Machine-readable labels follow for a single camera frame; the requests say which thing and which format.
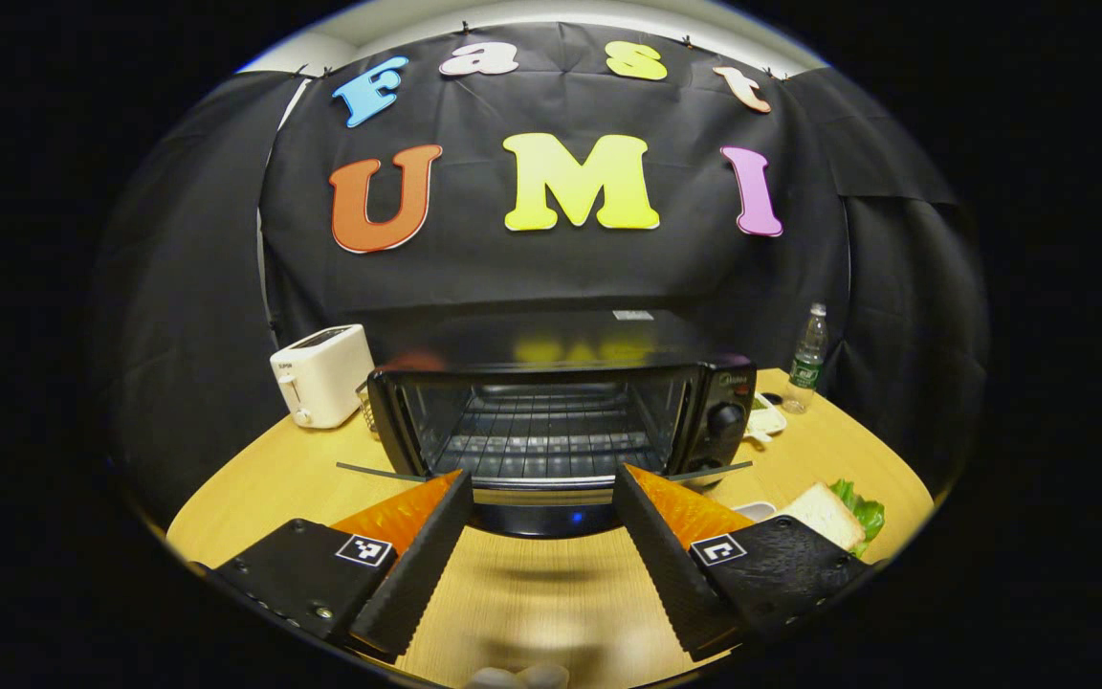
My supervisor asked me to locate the white toaster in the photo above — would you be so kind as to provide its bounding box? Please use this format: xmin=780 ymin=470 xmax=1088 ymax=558
xmin=269 ymin=323 xmax=376 ymax=430

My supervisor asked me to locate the black electric oven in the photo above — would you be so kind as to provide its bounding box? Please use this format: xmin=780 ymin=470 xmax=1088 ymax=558
xmin=336 ymin=308 xmax=760 ymax=539

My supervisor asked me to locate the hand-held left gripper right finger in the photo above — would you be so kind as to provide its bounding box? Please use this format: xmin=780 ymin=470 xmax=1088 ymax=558
xmin=612 ymin=464 xmax=872 ymax=661

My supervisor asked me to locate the lettuce sandwich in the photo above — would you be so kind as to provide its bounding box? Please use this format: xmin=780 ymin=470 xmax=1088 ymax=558
xmin=781 ymin=478 xmax=887 ymax=559

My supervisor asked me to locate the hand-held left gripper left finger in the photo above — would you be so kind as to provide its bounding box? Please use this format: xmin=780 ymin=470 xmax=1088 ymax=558
xmin=211 ymin=469 xmax=475 ymax=661

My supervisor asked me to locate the white divided grain dish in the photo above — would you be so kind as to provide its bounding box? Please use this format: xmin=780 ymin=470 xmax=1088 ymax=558
xmin=747 ymin=392 xmax=788 ymax=449

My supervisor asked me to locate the clear water bottle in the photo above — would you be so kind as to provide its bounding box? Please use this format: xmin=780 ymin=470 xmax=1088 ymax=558
xmin=782 ymin=302 xmax=829 ymax=414

